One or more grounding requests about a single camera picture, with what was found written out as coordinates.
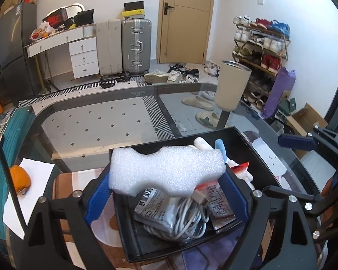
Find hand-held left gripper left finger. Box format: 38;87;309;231
27;171;114;270

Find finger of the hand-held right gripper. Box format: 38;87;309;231
263;186;318;212
277;124;338;173

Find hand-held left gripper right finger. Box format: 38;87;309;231
219;171;317;270

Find small white sachet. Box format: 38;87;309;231
195;183;238;220

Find red white snack packet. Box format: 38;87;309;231
230;161;250;175

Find large white medicine sachet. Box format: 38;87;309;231
133;187;187;229

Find white charging cable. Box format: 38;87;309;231
143;190;212;241

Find white plush toy blue ear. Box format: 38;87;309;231
193;136;256;191

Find black cardboard box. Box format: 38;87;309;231
109;126;281;264

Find white foam block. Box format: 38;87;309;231
108;145;226;198

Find brown cardboard box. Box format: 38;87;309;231
284;102;329;158

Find purple bag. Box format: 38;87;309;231
263;67;296;119

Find white paper sheet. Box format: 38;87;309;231
2;158;56;240

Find beige slipper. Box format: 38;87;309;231
195;111;227;130
181;95;215;112

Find orange fruit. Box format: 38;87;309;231
9;165;32;196

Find wooden shoe rack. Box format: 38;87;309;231
232;17;292;111

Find shoe rack with shoes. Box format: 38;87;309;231
233;16;291;110

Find black white patterned rug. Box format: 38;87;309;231
18;74;176;139

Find blue bag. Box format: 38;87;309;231
269;19;291;36

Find black sandals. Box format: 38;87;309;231
100;73;130;88

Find pile of loose shoes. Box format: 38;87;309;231
143;61;221;85

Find white desk with drawers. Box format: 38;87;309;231
24;24;100;96

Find beige suitcase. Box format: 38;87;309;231
95;19;123;77

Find silver suitcase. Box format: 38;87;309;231
121;19;153;76

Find wooden door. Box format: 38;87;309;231
156;0;216;65

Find black refrigerator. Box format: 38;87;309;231
0;2;43;99

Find plastic bag with fruit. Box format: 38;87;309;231
30;22;60;41

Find black bag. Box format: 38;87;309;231
73;9;95;25

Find red black shoe box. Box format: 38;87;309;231
42;7;71;26

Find yellow box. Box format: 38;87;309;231
121;9;145;20

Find small black box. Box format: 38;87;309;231
123;1;144;12

